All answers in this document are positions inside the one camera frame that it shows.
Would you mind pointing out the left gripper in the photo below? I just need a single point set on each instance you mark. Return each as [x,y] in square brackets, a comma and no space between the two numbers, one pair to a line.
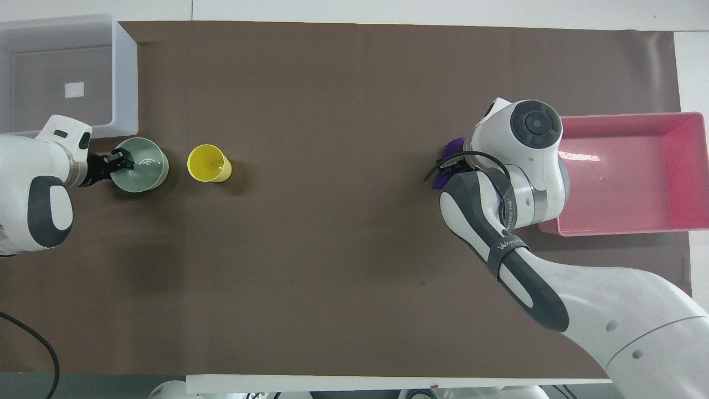
[97,168]

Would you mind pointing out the pale green cup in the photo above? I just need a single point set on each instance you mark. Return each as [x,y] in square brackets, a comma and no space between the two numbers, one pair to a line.
[148,169]

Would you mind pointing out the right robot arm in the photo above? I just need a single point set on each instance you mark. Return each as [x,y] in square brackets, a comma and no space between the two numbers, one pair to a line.
[609,310]

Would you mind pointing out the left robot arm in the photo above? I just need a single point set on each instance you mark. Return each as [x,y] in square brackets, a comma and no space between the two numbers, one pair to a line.
[25,166]

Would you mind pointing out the pink plastic box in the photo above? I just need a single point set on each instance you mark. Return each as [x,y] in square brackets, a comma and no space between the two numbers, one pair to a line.
[631,177]

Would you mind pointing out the yellow cup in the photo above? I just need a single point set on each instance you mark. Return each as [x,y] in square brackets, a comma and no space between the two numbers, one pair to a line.
[206,162]

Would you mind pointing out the translucent white plastic box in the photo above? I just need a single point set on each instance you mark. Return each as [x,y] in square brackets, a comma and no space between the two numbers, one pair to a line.
[61,66]

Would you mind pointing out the purple object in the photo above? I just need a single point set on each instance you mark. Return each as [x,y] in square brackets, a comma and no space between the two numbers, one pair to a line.
[455,147]

